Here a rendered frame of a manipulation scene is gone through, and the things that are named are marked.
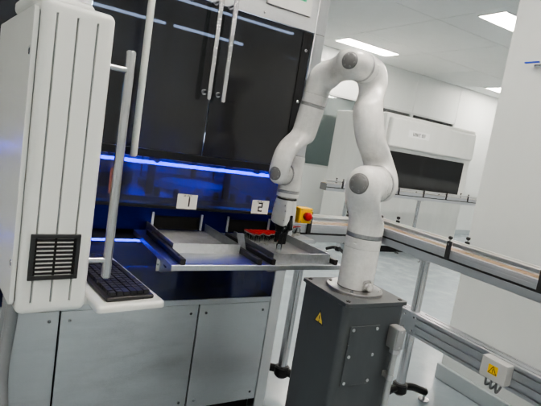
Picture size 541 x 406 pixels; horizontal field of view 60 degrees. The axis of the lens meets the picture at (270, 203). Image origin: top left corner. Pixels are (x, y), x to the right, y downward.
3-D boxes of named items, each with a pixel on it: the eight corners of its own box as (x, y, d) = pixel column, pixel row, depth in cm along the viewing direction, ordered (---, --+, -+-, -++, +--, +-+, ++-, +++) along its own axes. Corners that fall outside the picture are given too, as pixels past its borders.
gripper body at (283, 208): (272, 192, 178) (267, 221, 179) (286, 197, 169) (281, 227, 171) (288, 193, 182) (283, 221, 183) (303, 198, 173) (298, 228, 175)
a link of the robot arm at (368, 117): (352, 204, 155) (371, 203, 168) (386, 200, 148) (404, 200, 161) (340, 55, 157) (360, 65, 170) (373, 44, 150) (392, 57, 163)
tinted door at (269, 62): (201, 155, 190) (222, 5, 182) (290, 167, 212) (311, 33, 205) (202, 155, 189) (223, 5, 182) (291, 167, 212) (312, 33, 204)
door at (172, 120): (78, 139, 166) (96, -35, 158) (200, 155, 190) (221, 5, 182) (78, 139, 165) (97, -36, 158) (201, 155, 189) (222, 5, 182)
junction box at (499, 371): (477, 373, 206) (482, 354, 205) (485, 371, 209) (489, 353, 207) (502, 387, 196) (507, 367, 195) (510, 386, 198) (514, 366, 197)
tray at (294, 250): (232, 238, 199) (233, 230, 198) (283, 240, 212) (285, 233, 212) (272, 263, 170) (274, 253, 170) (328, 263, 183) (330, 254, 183)
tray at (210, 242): (145, 229, 191) (146, 221, 190) (204, 231, 204) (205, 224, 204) (172, 252, 162) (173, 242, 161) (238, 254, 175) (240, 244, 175)
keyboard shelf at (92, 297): (28, 267, 155) (29, 259, 155) (112, 263, 172) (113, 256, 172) (64, 320, 120) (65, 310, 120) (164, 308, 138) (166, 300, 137)
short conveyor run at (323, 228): (279, 242, 227) (285, 209, 225) (264, 234, 240) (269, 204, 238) (382, 245, 262) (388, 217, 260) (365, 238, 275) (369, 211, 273)
